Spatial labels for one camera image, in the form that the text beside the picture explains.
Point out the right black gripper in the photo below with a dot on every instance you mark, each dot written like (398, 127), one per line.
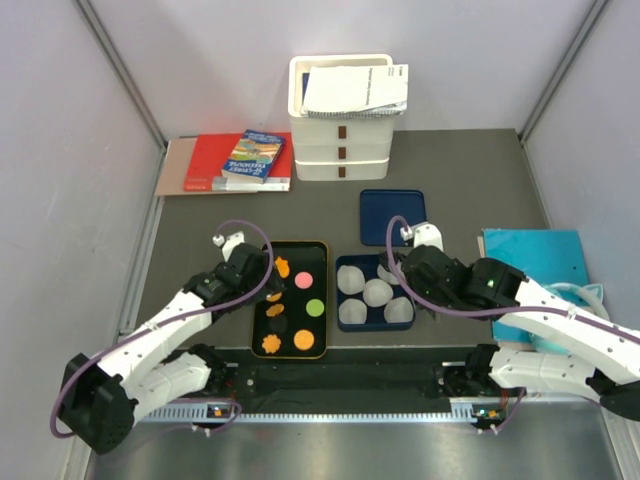
(414, 285)

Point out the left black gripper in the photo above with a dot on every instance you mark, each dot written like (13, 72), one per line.
(273, 286)

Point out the orange flower cookie top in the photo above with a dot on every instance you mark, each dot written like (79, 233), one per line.
(283, 267)

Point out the orange small flower cookie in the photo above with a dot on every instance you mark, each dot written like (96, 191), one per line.
(274, 310)

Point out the orange round cookie bottom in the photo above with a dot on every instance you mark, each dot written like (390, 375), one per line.
(303, 340)

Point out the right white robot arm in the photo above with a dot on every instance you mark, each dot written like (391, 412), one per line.
(601, 359)

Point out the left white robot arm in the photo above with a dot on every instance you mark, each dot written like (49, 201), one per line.
(103, 397)

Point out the pink round cookie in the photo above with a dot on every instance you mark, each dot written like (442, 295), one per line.
(304, 280)

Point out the black sandwich cookie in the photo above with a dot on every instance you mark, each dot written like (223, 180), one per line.
(278, 324)

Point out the black cookie tray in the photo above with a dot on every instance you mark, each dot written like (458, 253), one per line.
(308, 256)

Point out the green round cookie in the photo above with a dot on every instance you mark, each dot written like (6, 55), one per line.
(315, 308)

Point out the orange flower cookie bottom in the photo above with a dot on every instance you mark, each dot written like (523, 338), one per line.
(271, 344)

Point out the white paper cup bottom-right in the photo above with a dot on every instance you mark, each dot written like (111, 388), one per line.
(399, 310)

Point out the white paper cup top-right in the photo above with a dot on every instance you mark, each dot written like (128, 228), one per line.
(386, 275)

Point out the white paper cup centre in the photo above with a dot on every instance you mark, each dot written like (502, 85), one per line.
(377, 293)

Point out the white paper cup top-left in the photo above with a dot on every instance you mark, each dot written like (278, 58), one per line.
(350, 280)

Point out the blue cookie tin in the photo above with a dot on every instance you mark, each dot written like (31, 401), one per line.
(375, 318)

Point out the white paper cup bottom-left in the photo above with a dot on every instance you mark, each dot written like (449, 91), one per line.
(352, 312)

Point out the blue tin lid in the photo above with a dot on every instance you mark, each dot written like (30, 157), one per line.
(378, 206)

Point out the teal folder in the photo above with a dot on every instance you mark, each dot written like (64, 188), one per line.
(547, 256)

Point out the blue paperback book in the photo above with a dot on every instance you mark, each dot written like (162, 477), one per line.
(253, 157)

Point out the white stacked drawer box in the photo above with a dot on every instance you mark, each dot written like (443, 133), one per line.
(334, 149)

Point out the red book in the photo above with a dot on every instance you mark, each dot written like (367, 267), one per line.
(204, 173)

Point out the teal cat-ear headphones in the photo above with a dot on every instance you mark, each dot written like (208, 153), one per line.
(589, 297)

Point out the white spiral notebook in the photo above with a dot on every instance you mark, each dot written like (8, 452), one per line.
(350, 92)

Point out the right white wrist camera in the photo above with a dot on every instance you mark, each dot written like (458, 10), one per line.
(424, 233)

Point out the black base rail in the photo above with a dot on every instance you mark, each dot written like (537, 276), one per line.
(381, 380)

